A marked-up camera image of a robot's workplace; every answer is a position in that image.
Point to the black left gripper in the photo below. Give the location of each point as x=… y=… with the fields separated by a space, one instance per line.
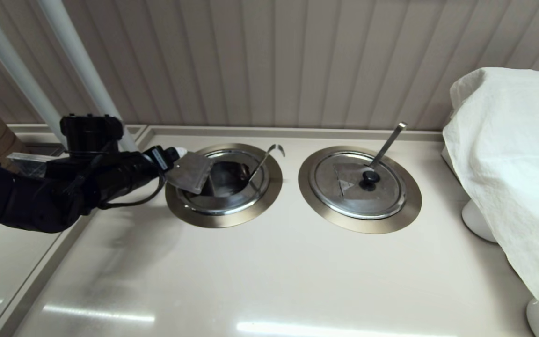
x=110 y=168

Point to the grey metal pole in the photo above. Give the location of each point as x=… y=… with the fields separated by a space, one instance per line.
x=12 y=65
x=82 y=61

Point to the white cloth cover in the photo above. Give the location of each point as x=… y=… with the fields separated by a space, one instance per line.
x=508 y=164

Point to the bronze round well rim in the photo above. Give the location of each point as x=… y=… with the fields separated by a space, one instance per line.
x=232 y=222
x=359 y=227

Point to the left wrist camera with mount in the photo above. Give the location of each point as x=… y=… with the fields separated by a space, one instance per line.
x=89 y=131

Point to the steel lid with black knob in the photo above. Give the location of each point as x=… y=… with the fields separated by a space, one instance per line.
x=344 y=201
x=232 y=208

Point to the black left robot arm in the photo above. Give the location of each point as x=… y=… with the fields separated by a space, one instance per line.
x=17 y=201

